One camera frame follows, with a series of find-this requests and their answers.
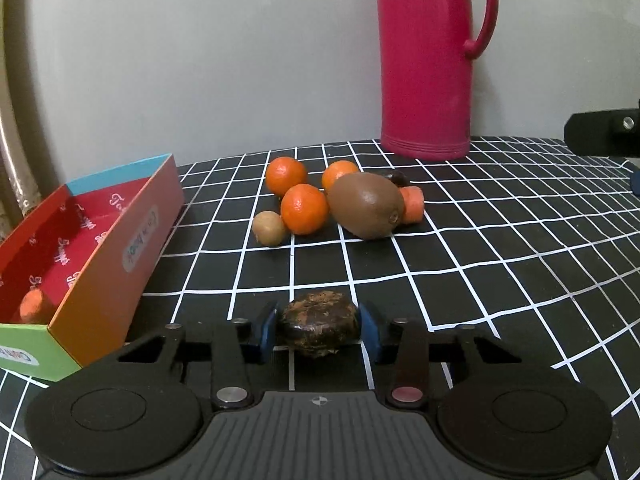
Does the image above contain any small brown kiwi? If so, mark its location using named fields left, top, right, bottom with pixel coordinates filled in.
left=251, top=211, right=288, bottom=248

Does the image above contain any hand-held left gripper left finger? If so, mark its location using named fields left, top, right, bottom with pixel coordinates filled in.
left=116, top=301, right=279, bottom=411

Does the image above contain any golden ribbed pipe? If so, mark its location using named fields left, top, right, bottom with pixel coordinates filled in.
left=0, top=0, right=67, bottom=233

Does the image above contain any orange tangerine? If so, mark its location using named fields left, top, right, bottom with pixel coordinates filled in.
left=265, top=157, right=308, bottom=197
left=280, top=183, right=330, bottom=236
left=322, top=160, right=361, bottom=192

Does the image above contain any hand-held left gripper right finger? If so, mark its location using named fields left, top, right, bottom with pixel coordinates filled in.
left=357, top=301, right=521, bottom=411

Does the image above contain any colourful cardboard box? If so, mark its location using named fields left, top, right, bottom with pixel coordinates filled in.
left=0, top=154, right=185, bottom=382

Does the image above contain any red thermos jug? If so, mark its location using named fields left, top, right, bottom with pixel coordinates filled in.
left=374, top=0, right=499, bottom=162

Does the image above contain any black white checked tablecloth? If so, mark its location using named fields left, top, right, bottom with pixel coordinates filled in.
left=0, top=135, right=640, bottom=480

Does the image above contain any large brown kiwi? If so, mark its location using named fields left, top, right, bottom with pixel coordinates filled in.
left=327, top=172, right=405, bottom=241

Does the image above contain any dark brown wrinkled fruit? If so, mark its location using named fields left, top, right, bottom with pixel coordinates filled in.
left=278, top=292, right=361, bottom=358
left=376, top=170, right=411, bottom=190

